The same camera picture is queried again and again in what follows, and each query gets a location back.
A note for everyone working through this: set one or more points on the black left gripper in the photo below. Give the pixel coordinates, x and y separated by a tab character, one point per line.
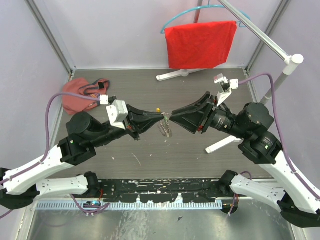
138	126

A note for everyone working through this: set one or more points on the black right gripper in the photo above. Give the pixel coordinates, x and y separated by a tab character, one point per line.
191	117

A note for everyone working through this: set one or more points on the large keyring with yellow grip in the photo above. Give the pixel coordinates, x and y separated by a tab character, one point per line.
165	129

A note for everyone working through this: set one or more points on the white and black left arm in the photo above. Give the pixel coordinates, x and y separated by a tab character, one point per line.
23	185

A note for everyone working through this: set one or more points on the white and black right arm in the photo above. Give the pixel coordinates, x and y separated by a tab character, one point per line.
297	200

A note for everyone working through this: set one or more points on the red cloth on hanger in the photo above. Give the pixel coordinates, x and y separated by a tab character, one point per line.
199	45

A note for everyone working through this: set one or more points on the crumpled dusty red garment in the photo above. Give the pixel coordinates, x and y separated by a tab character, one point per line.
80	86

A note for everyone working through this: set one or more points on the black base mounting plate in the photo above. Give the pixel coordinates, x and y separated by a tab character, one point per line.
163	190

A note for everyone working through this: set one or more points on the teal clothes hanger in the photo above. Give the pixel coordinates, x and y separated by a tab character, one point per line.
200	14

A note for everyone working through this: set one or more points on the white garment rack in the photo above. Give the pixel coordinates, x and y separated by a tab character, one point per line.
291	61

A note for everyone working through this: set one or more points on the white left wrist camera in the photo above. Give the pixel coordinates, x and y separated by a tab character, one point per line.
116	110

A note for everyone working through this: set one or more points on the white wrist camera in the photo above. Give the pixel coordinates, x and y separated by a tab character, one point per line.
116	110
226	86

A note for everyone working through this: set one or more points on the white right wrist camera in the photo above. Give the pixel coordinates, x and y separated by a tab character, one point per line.
226	86

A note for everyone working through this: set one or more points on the aluminium frame post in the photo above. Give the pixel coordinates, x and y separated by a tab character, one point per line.
43	23

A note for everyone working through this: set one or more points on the slotted grey cable duct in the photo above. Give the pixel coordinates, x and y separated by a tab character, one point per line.
177	205

